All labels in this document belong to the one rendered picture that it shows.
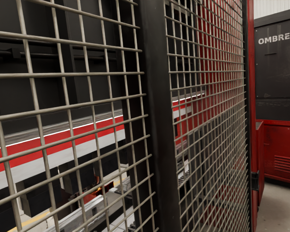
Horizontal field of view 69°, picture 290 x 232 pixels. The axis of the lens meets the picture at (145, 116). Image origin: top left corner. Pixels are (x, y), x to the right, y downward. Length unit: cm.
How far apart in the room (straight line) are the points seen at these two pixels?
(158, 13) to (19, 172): 83
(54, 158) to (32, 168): 10
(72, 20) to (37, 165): 65
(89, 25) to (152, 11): 88
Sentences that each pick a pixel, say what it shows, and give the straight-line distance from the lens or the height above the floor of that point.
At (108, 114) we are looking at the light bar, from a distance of 94.
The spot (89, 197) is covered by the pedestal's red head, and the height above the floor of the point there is 79.
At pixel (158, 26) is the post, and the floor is 166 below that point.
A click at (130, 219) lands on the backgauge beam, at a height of 98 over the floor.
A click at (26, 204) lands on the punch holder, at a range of 105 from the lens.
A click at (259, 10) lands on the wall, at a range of 867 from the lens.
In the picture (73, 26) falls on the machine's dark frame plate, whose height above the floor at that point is 187.
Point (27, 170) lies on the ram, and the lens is 99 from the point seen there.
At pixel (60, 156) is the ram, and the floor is 130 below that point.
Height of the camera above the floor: 159
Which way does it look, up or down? 8 degrees down
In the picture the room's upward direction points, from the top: 6 degrees counter-clockwise
